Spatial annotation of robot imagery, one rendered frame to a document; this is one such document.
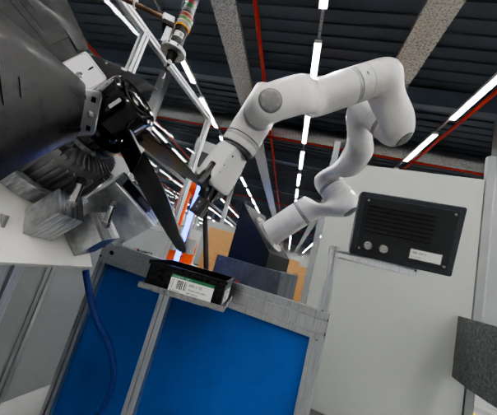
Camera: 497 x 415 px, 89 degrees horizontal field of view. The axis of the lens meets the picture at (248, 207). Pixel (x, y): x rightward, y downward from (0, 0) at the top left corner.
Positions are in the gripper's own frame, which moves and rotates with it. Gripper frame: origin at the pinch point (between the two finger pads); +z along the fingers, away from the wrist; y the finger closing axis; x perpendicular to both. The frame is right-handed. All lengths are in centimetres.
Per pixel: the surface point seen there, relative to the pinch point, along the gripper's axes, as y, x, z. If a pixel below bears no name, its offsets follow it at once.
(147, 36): -43, -118, -66
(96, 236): 6.5, -14.4, 17.4
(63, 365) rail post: -33, -34, 78
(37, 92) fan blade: 29.8, -13.9, -2.2
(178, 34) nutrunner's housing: 3, -34, -38
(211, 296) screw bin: -13.0, 9.0, 18.1
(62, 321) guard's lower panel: -59, -71, 90
